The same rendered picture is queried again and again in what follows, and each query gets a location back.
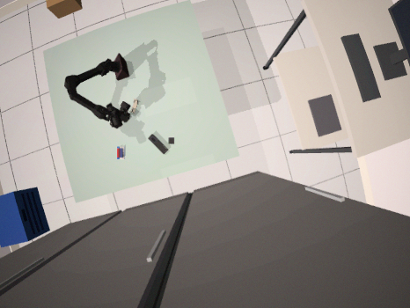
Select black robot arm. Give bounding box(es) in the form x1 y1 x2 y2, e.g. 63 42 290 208
64 59 130 128

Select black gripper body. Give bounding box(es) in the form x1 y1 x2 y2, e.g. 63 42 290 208
118 101 131 116

